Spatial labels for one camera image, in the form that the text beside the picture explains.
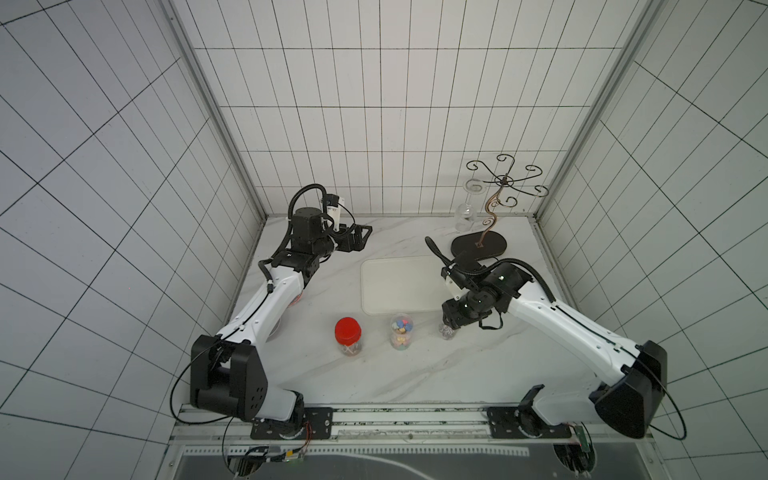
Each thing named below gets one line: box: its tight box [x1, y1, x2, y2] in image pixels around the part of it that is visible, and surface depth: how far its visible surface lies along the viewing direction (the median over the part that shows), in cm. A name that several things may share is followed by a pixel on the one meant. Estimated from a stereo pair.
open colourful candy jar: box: [390, 313, 415, 351], surface depth 83 cm
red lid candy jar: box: [334, 316, 362, 357], surface depth 79 cm
